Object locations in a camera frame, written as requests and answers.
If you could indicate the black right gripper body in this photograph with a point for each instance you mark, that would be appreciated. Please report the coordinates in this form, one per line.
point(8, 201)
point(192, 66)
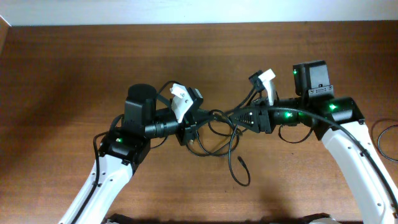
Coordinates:
point(283, 117)

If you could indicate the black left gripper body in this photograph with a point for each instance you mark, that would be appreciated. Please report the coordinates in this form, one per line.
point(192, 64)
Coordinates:
point(186, 125)

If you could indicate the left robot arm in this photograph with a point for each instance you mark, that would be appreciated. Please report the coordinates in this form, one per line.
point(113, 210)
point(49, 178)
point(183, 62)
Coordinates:
point(127, 142)

